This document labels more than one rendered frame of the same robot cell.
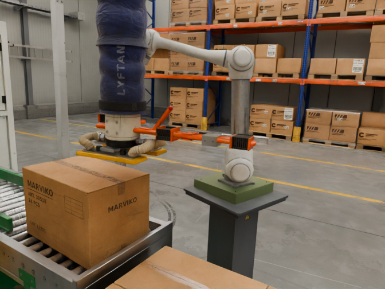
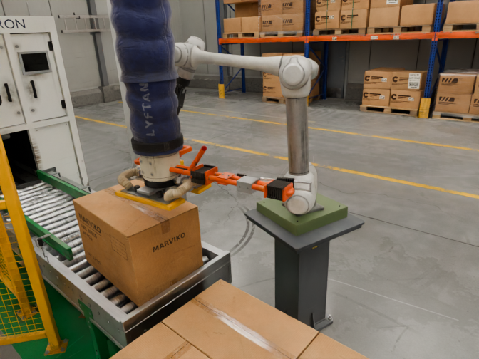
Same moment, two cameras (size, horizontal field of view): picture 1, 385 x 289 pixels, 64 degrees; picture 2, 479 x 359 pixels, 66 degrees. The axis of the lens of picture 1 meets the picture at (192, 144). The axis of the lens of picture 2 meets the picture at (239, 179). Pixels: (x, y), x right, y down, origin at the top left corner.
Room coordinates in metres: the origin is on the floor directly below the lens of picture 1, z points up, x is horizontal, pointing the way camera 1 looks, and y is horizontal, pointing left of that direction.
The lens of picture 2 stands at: (0.01, -0.29, 1.77)
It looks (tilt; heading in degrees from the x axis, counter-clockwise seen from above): 22 degrees down; 10
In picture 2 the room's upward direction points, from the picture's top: 3 degrees counter-clockwise
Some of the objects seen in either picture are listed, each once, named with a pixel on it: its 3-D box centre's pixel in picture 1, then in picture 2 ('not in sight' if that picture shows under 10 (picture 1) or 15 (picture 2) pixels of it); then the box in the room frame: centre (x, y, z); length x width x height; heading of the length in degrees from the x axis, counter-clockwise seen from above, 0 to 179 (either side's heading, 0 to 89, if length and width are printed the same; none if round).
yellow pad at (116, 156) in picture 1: (110, 152); (148, 194); (1.40, 0.38, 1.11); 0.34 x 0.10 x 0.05; 67
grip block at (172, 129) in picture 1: (168, 133); (204, 174); (1.39, 0.12, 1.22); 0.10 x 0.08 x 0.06; 157
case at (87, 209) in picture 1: (86, 203); (138, 235); (1.64, 0.59, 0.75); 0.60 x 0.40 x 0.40; 55
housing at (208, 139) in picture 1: (211, 140); (248, 184); (1.31, -0.08, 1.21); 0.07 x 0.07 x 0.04; 67
